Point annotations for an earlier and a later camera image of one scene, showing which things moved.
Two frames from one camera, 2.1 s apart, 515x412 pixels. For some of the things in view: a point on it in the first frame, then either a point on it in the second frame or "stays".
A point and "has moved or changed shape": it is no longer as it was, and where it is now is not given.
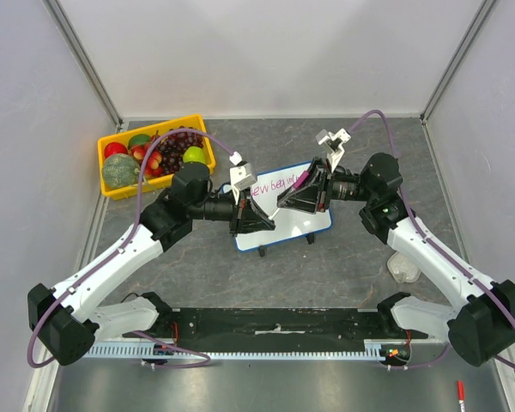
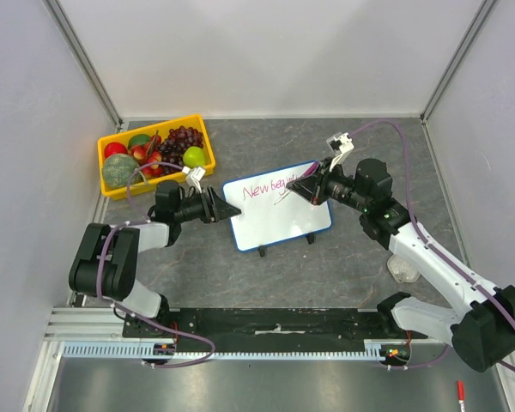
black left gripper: (246, 220) -> (215, 209)
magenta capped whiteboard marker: (299, 183) has moved or changed shape
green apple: (194, 154) stays
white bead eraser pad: (402, 269) stays
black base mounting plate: (279, 324) stays
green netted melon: (120, 170) stays
